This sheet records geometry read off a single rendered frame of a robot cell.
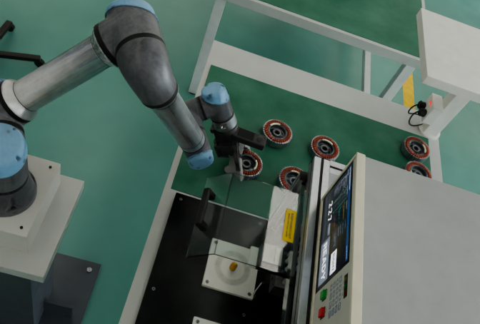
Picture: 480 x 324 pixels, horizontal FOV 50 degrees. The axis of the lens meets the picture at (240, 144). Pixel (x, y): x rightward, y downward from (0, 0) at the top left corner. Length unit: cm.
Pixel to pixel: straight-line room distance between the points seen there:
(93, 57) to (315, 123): 102
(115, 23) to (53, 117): 157
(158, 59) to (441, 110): 131
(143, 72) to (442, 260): 74
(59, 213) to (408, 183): 96
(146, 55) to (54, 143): 155
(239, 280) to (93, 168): 125
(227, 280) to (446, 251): 64
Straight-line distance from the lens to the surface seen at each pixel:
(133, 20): 121
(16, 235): 145
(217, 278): 151
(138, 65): 115
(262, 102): 199
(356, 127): 209
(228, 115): 155
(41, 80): 132
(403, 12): 287
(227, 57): 211
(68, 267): 230
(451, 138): 361
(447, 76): 177
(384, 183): 117
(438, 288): 110
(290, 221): 132
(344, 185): 119
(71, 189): 162
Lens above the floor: 213
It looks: 49 degrees down
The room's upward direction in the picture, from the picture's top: 25 degrees clockwise
